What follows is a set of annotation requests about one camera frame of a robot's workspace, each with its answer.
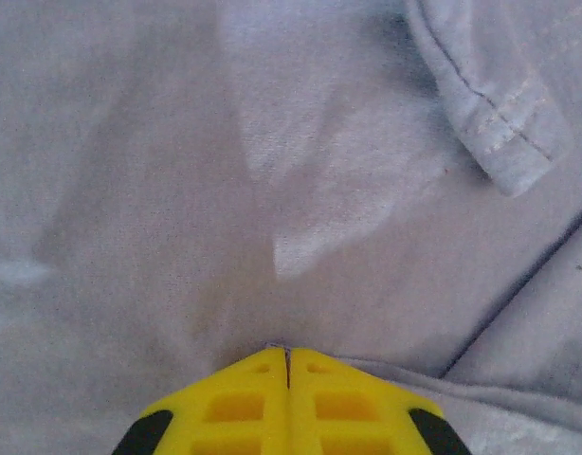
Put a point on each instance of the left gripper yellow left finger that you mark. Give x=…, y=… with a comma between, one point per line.
x=253, y=403

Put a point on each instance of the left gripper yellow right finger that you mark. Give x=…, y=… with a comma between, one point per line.
x=329, y=403

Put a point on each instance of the purple shirt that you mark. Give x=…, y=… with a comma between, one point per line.
x=224, y=166

